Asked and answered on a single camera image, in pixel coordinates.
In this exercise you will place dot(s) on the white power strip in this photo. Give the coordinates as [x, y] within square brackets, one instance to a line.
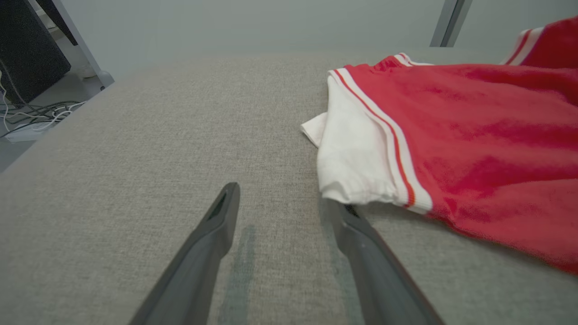
[27, 132]

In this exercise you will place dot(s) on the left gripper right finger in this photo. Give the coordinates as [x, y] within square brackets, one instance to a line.
[379, 271]

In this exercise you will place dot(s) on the red shorts white stripes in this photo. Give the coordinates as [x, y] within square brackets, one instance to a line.
[555, 43]

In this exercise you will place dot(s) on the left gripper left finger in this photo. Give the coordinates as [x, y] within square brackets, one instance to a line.
[194, 271]

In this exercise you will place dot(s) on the grey partition post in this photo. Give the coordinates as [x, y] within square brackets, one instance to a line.
[449, 22]

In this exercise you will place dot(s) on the black box on floor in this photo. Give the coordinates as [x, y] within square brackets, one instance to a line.
[27, 45]

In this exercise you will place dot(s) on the red white numbered jersey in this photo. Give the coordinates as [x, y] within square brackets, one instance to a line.
[474, 144]

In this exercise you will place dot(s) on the grey slanted frame leg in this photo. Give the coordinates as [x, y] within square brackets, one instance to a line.
[81, 45]

